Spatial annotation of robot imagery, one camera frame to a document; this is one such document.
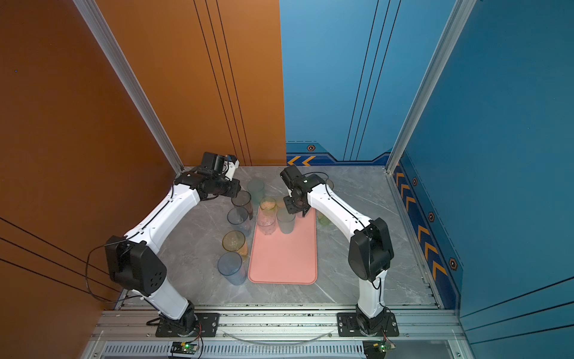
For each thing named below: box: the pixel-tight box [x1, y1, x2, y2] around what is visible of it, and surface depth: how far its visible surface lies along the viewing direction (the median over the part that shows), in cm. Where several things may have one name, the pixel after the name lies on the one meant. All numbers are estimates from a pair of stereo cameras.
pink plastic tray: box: [248, 207, 318, 285], surface depth 91 cm
